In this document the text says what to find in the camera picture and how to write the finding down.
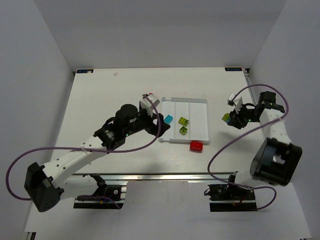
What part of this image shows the right blue corner label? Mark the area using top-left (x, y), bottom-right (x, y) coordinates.
top-left (224, 67), bottom-right (243, 72)

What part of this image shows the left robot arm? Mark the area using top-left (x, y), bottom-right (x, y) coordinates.
top-left (24, 104), bottom-right (170, 213)

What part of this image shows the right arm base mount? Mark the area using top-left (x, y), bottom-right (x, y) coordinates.
top-left (204, 184), bottom-right (257, 213)

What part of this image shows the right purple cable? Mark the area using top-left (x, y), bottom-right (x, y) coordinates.
top-left (207, 83), bottom-right (290, 210)

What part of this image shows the purple cable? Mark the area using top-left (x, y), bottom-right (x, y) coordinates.
top-left (5, 94), bottom-right (162, 201)
top-left (207, 83), bottom-right (290, 210)

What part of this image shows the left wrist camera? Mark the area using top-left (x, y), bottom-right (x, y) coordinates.
top-left (139, 93), bottom-right (160, 117)

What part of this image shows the aluminium front rail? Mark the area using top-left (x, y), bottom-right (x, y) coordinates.
top-left (74, 172), bottom-right (238, 182)

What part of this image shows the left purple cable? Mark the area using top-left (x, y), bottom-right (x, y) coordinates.
top-left (5, 94), bottom-right (162, 201)

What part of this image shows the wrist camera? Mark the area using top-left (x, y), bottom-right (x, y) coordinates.
top-left (139, 93), bottom-right (160, 117)
top-left (227, 93), bottom-right (243, 114)

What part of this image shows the blue corner label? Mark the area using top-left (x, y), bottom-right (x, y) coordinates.
top-left (76, 69), bottom-right (94, 74)
top-left (224, 67), bottom-right (243, 72)

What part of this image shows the left blue corner label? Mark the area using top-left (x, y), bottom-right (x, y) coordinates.
top-left (76, 69), bottom-right (94, 74)

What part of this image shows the green lego brick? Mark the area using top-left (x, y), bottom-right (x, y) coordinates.
top-left (222, 112), bottom-right (230, 122)
top-left (178, 117), bottom-right (189, 127)
top-left (179, 126), bottom-right (188, 135)

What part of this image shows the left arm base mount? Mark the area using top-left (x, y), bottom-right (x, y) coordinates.
top-left (73, 173), bottom-right (126, 210)

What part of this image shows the blue long lego brick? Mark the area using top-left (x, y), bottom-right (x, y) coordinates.
top-left (164, 114), bottom-right (173, 124)

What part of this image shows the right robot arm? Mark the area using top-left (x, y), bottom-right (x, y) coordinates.
top-left (226, 91), bottom-right (303, 188)

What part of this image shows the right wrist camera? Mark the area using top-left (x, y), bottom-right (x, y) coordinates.
top-left (227, 93), bottom-right (243, 114)

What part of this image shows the white divided tray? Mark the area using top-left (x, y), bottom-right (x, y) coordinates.
top-left (159, 97), bottom-right (211, 144)

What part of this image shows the large red lego brick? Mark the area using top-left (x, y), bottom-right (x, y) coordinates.
top-left (189, 141), bottom-right (203, 152)

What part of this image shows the right side rail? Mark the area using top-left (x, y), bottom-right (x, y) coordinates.
top-left (243, 68), bottom-right (257, 105)

